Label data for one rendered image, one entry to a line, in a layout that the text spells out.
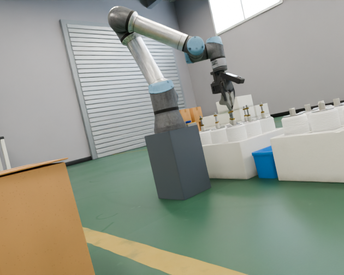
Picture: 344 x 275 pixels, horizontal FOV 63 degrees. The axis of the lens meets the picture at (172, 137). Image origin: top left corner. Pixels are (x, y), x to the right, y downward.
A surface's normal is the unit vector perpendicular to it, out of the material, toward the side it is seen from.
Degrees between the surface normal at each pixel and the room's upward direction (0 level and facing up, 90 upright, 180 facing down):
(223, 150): 90
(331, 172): 90
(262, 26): 90
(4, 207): 89
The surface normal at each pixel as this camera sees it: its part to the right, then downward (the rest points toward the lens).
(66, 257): 0.70, -0.15
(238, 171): -0.80, 0.20
